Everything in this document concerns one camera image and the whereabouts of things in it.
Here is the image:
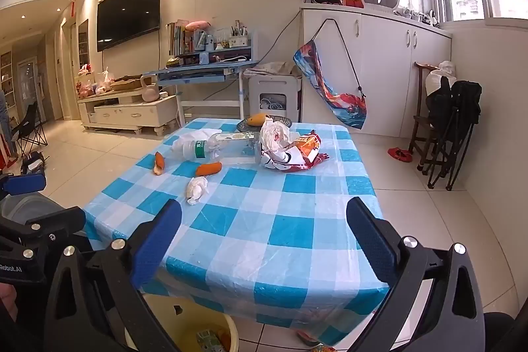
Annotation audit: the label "row of shoes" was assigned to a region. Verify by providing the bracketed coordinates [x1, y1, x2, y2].
[396, 6, 440, 25]

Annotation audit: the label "white plastic bag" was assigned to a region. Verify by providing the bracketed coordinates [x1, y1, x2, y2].
[259, 120, 292, 155]

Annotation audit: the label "row of books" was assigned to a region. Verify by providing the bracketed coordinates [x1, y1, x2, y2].
[167, 21, 194, 56]

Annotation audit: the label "colourful drawstring bag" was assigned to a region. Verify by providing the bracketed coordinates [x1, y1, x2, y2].
[294, 19, 368, 130]

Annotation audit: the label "blue study desk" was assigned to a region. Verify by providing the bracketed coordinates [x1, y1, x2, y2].
[142, 28, 260, 128]

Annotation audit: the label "person's left hand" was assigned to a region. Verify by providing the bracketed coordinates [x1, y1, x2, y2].
[0, 283, 18, 322]

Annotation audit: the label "yellow plastic bin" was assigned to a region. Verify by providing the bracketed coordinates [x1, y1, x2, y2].
[124, 292, 240, 352]

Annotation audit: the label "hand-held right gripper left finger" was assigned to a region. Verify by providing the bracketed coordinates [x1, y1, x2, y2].
[43, 199, 184, 352]

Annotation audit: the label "table with blue checked tablecloth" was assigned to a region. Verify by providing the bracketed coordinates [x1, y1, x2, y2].
[82, 117, 390, 348]

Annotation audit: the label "dark wooden chair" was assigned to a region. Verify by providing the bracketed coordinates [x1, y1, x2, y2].
[408, 62, 446, 171]

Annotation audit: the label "white tissue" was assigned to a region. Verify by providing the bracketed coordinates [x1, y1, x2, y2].
[185, 176, 210, 206]

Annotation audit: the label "pink plastic bags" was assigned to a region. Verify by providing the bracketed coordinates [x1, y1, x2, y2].
[78, 63, 114, 97]

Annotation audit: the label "clear plastic bottle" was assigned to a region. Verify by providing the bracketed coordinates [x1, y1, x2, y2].
[172, 131, 265, 166]

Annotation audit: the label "white television stand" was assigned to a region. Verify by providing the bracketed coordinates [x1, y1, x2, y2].
[78, 90, 179, 136]

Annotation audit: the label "black wall television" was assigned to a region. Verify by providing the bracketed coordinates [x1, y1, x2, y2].
[97, 0, 162, 52]

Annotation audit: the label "flat cardboard box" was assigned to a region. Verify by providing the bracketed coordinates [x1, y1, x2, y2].
[109, 76, 143, 91]

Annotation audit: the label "white plastic stool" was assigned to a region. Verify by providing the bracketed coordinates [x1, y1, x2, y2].
[247, 75, 302, 126]

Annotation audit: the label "white cabinet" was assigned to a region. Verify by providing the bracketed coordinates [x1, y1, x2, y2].
[300, 3, 452, 138]

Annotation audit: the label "black floor bag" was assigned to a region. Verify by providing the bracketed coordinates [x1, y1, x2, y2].
[20, 152, 47, 175]

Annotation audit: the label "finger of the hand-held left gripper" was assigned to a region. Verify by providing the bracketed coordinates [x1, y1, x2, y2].
[20, 207, 86, 245]
[0, 172, 47, 198]

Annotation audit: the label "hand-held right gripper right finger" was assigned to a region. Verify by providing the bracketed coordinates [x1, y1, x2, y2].
[346, 196, 486, 352]

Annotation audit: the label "black folding chair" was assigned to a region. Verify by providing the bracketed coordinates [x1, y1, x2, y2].
[425, 78, 482, 191]

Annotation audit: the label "white pen holder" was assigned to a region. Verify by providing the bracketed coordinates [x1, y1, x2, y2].
[228, 20, 250, 48]

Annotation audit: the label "orange red snack bag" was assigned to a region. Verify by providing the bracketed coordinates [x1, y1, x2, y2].
[261, 129, 331, 174]

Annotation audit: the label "beige cloth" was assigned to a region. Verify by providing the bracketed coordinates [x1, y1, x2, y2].
[243, 62, 302, 77]

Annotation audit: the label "red slipper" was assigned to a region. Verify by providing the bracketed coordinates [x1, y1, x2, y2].
[388, 147, 413, 163]

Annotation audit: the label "person's grey trouser leg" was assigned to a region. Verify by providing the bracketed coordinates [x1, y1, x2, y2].
[0, 191, 46, 224]

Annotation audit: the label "black camping chair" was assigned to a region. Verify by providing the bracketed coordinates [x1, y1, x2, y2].
[10, 101, 48, 157]

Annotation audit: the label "pink kettlebell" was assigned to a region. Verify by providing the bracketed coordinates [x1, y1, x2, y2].
[140, 74, 160, 103]

